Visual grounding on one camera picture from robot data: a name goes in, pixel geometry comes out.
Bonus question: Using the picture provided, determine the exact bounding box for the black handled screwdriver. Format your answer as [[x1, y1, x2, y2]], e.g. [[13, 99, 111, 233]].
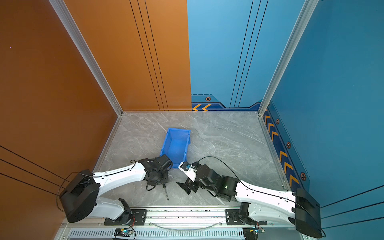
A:
[[162, 184, 169, 201]]

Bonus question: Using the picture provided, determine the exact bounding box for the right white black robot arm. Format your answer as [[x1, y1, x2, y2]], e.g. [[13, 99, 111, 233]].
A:
[[179, 162, 325, 239]]

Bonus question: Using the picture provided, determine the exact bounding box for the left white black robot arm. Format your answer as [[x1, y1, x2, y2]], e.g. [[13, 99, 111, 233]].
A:
[[58, 155, 173, 225]]

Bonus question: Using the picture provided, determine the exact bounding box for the blue plastic storage bin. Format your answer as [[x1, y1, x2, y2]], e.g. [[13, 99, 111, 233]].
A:
[[160, 128, 191, 169]]

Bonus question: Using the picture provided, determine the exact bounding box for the left green circuit board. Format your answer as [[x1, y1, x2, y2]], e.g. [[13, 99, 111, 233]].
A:
[[114, 228, 135, 240]]

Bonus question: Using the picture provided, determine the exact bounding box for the green circuit board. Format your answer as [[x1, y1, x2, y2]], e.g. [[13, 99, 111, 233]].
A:
[[243, 228, 265, 240], [114, 228, 135, 240]]

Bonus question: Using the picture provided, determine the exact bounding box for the right green circuit board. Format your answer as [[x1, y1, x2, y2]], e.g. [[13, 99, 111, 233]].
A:
[[243, 228, 265, 240]]

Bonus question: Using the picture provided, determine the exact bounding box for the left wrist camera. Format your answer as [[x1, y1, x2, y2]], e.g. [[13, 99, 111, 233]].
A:
[[145, 170, 169, 191]]

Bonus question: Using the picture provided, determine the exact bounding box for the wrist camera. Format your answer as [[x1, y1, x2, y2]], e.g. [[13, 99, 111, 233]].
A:
[[178, 162, 196, 174], [145, 170, 169, 191]]

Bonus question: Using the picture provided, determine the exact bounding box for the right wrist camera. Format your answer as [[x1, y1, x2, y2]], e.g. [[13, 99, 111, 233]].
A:
[[178, 162, 196, 174]]

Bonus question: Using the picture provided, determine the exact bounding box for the aluminium front rail frame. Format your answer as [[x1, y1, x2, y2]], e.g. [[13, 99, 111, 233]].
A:
[[55, 206, 311, 240]]

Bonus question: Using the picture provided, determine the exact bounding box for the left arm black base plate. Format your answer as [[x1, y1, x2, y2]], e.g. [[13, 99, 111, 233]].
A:
[[104, 209, 147, 227]]

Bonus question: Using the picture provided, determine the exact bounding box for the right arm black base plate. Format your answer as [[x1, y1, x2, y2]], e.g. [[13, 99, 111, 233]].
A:
[[225, 209, 267, 227]]

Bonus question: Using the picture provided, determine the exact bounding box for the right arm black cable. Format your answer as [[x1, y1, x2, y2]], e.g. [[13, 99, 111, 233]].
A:
[[196, 155, 326, 238]]

